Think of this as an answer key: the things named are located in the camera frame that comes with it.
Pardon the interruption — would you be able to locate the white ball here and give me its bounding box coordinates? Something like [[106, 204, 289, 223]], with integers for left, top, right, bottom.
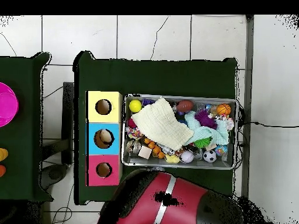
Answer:
[[180, 150, 195, 164]]

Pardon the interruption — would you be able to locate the orange toy basketball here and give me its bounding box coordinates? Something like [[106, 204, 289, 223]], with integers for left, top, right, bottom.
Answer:
[[217, 103, 232, 116]]

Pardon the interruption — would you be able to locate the clear mesh bin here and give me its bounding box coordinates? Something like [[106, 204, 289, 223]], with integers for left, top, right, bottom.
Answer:
[[121, 93, 239, 170]]

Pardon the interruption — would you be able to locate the mint green cloth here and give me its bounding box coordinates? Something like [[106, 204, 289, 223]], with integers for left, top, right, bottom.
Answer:
[[184, 110, 230, 146]]

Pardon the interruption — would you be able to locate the small wooden block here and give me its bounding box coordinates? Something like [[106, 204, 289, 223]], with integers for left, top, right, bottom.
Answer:
[[138, 146, 153, 159]]

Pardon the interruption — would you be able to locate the black cable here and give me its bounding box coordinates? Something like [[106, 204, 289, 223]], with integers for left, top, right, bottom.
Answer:
[[238, 121, 299, 129]]

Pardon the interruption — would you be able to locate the yellow ball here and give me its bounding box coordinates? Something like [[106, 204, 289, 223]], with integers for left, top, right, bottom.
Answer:
[[128, 99, 143, 113]]

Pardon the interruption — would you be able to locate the dark green side table cloth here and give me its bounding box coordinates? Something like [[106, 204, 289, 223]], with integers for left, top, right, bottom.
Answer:
[[0, 52, 53, 203]]

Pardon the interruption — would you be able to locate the small soccer ball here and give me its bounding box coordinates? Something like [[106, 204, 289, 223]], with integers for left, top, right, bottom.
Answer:
[[203, 149, 218, 164]]

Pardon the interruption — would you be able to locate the green spiky ball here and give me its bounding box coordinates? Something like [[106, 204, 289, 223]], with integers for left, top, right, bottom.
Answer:
[[193, 137, 212, 149]]

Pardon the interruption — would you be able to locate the cream yellow cloth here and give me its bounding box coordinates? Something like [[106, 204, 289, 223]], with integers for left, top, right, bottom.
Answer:
[[131, 97, 194, 152]]

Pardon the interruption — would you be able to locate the brown toy football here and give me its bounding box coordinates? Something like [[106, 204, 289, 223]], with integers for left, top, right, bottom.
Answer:
[[176, 100, 194, 113]]

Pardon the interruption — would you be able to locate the purple spiky toy with eyes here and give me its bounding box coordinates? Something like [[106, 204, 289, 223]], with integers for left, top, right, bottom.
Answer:
[[194, 109, 218, 130]]

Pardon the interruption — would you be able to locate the magenta plate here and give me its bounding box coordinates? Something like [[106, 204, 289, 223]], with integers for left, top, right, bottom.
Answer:
[[0, 82, 19, 128]]

